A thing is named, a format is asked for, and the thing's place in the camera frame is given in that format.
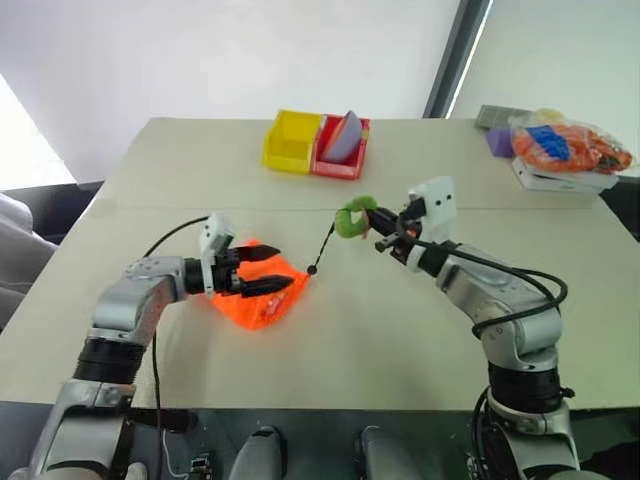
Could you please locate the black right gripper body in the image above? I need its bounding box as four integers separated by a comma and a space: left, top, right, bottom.
387, 199, 427, 262

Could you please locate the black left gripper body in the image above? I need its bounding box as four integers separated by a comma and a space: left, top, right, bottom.
211, 246, 247, 300

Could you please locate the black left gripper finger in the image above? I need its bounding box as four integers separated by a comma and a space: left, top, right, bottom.
238, 274, 297, 300
234, 243, 282, 262

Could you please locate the orange translucent pouch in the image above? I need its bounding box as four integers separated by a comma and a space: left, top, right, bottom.
207, 239, 314, 332

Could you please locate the green fuzzy curved tube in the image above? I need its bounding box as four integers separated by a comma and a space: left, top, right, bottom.
333, 195, 380, 240

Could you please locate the red plastic bin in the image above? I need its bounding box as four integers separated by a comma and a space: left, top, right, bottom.
309, 114, 372, 180

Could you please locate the yellow plastic bin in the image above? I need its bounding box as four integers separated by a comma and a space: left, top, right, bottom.
261, 109, 324, 176

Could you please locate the purple small box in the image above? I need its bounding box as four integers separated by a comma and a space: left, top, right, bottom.
485, 127, 516, 160

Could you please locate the grey flat box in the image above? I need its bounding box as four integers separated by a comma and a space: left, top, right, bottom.
474, 104, 531, 132

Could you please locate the white flat box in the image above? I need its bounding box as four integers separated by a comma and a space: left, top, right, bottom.
510, 155, 620, 192

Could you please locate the grey rounded shape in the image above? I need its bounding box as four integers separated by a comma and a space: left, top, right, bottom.
228, 425, 289, 480
353, 425, 419, 480

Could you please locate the clear bag of orange toys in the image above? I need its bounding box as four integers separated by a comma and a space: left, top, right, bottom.
509, 107, 635, 176

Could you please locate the grey fabric cushion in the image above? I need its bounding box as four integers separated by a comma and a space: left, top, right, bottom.
0, 192, 59, 331

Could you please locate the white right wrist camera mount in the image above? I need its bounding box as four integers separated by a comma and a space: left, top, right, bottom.
405, 175, 459, 271

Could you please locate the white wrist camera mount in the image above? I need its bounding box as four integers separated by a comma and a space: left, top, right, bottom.
405, 175, 459, 271
198, 212, 236, 297

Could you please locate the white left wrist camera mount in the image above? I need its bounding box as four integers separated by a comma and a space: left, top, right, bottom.
198, 212, 236, 297

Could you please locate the black cord with ball end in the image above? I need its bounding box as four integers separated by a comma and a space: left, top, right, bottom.
305, 219, 337, 277

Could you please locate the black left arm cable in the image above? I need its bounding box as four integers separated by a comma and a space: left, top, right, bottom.
142, 215, 211, 480

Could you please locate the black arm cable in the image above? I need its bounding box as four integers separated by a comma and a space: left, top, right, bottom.
142, 215, 211, 480
407, 238, 571, 341

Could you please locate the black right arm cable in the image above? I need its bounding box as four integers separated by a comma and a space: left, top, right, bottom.
407, 238, 571, 341

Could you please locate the dark grey window frame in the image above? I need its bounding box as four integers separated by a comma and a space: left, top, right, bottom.
423, 0, 494, 120

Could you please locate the thin white wire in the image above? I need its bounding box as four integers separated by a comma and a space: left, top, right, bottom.
162, 432, 196, 476

